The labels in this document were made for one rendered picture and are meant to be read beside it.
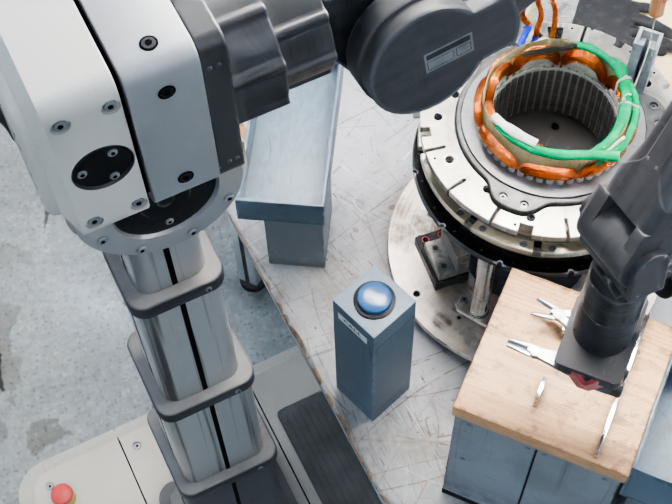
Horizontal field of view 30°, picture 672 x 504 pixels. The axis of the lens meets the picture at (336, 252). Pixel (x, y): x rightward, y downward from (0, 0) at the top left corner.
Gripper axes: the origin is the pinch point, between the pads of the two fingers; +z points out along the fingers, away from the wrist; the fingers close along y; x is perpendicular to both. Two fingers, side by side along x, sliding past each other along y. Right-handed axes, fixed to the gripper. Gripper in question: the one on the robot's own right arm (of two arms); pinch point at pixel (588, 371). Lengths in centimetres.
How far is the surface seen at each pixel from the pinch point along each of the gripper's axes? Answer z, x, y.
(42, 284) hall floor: 113, 114, 34
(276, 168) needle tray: 12.1, 44.7, 18.3
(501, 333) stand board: 9.0, 10.5, 5.5
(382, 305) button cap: 10.9, 24.6, 4.6
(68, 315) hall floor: 113, 105, 30
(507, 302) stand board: 8.9, 11.2, 9.5
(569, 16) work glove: 34, 22, 77
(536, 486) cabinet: 23.6, 1.4, -4.2
